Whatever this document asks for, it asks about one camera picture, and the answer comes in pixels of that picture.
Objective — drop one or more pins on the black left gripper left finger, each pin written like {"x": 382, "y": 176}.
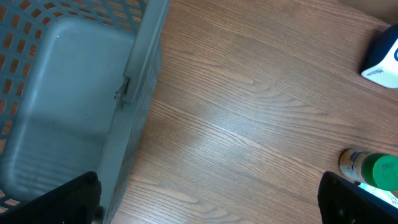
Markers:
{"x": 77, "y": 201}

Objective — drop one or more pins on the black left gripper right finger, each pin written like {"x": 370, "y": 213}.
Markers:
{"x": 342, "y": 202}

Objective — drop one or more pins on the teal wipes packet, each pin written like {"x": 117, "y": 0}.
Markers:
{"x": 384, "y": 195}

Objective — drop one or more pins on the green lid jar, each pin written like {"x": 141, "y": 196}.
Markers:
{"x": 376, "y": 169}

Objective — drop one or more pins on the white barcode scanner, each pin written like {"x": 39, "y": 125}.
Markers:
{"x": 380, "y": 63}

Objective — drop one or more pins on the grey plastic basket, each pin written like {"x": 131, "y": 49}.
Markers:
{"x": 77, "y": 81}

